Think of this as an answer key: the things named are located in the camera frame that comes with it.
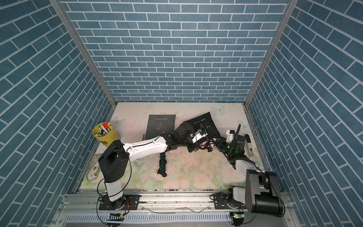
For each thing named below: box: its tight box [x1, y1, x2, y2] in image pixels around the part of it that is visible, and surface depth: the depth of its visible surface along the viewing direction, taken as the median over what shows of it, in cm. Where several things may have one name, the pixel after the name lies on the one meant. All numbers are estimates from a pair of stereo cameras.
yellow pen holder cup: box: [92, 122, 120, 148], surface depth 90 cm
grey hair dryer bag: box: [145, 114, 177, 141], surface depth 109 cm
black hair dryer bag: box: [182, 111, 221, 142], surface depth 93 cm
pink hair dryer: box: [199, 137, 218, 149], surface depth 86 cm
